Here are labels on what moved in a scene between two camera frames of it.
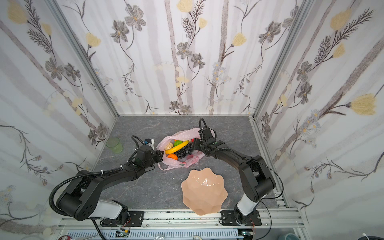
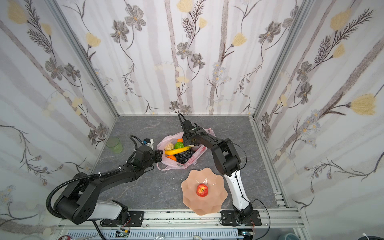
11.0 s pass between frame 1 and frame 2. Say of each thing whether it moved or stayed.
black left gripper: stayed
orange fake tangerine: stayed
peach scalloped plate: stayed
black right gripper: moved
